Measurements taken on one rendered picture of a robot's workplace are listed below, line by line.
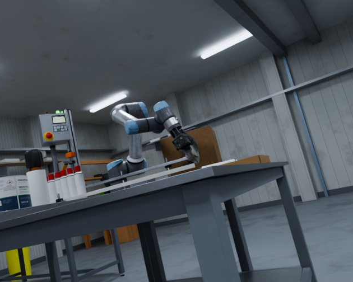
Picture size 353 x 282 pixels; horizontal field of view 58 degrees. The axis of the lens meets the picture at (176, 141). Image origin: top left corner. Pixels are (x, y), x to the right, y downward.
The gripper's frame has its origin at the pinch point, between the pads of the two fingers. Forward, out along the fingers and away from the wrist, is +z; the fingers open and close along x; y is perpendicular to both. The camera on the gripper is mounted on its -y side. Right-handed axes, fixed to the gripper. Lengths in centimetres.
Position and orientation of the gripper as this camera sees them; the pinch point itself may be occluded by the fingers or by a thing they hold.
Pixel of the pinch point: (197, 160)
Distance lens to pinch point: 154.5
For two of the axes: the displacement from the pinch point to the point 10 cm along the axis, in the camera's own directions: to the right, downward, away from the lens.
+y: -4.2, -0.5, -9.1
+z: 5.2, 8.1, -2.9
